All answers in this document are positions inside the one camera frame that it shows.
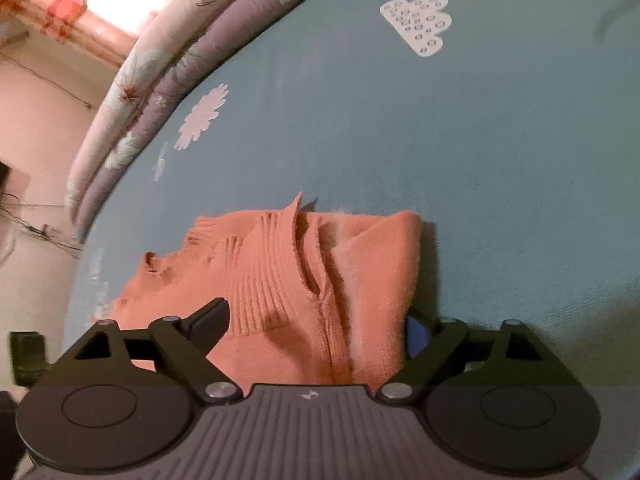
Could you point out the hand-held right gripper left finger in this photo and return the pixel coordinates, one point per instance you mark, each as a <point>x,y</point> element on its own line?
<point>212,322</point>

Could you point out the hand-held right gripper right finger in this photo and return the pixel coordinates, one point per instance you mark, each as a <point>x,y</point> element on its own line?
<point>417,335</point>

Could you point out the orange striped knit sweater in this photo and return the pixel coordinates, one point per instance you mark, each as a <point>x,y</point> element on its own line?
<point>280,280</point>

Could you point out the dark green box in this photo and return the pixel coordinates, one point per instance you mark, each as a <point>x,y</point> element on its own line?
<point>27,357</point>

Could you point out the blue floral bed sheet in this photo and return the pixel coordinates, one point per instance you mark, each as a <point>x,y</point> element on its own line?
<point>400,135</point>

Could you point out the folded floral quilt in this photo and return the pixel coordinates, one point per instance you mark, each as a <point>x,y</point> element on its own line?
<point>150,60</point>

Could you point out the pink window curtain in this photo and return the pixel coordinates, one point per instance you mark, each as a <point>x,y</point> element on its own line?
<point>65,10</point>

